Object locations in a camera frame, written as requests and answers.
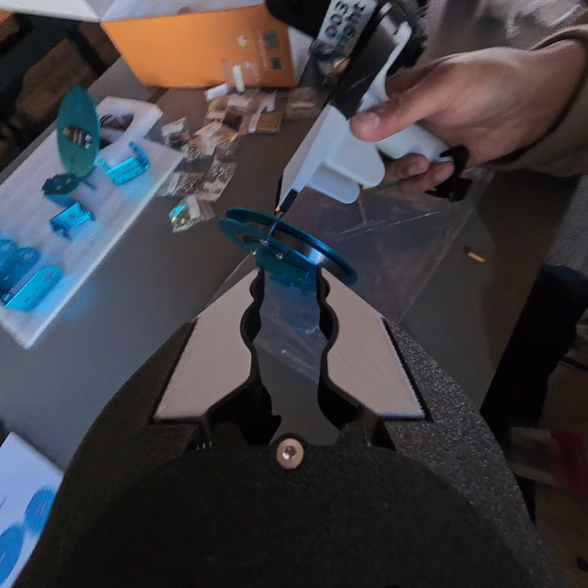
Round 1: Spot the person's right hand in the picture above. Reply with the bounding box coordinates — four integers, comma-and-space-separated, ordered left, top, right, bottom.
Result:
350, 41, 582, 194

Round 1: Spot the white foam block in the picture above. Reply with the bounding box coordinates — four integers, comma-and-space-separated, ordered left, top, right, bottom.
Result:
96, 96, 164, 148

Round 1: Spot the white foam board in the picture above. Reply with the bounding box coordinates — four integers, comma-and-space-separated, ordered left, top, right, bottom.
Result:
0, 96, 185, 348

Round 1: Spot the blue metal bracket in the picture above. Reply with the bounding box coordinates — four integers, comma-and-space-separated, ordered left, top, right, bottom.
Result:
50, 202, 96, 240
0, 236, 42, 285
2, 266, 63, 314
96, 142, 150, 185

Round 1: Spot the blue flanged bracket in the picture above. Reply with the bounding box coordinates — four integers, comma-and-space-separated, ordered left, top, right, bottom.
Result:
42, 174, 97, 208

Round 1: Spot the pile of small screw bags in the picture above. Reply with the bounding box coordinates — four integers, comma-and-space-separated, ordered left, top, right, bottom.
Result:
158, 64, 322, 232

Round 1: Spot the white instruction booklet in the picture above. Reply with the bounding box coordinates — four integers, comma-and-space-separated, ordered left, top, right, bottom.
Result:
0, 432, 65, 588

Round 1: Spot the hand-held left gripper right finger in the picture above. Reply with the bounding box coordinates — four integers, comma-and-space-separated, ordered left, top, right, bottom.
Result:
316, 268, 426, 420

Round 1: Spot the blue disc bearing assembly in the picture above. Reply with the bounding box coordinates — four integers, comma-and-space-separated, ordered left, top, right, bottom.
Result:
218, 208, 358, 288

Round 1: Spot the clear plastic bag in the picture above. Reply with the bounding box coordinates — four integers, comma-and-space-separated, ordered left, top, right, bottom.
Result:
216, 165, 488, 382

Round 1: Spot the orange cardboard box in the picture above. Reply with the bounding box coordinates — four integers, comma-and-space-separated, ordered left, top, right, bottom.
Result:
0, 0, 315, 90

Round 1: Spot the person's right forearm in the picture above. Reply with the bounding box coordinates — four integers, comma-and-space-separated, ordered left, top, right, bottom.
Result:
420, 0, 588, 179

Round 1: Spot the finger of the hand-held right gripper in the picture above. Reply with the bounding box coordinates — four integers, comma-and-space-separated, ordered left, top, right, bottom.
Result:
277, 107, 358, 214

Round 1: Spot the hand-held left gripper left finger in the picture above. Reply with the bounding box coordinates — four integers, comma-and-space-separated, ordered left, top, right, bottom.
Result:
153, 269, 266, 424

